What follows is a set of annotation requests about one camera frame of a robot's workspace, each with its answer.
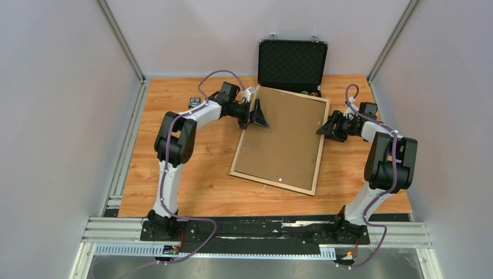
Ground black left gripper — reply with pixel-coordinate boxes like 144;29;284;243
228;99;268;132

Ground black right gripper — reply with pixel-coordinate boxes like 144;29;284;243
316;110;356;142

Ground light wooden picture frame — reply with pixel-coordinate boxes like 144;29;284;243
229;85;331;196

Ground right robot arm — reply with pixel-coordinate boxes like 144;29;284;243
317;102;417;243

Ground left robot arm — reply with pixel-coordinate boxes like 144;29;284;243
145;82;269;240

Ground small blue owl toy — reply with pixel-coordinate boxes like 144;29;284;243
188;97;201;109

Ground black poker chip case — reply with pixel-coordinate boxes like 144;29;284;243
257;40;328;97

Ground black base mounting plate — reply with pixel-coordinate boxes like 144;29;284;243
140;215;370;255

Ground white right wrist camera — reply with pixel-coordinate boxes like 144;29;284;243
343;99;359;120

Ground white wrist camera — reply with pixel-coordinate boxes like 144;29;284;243
241;87;257;103
343;99;359;120

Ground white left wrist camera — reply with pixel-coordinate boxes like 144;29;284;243
241;87;257;103

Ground aluminium front rail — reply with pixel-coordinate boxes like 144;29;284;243
82;217;433;260

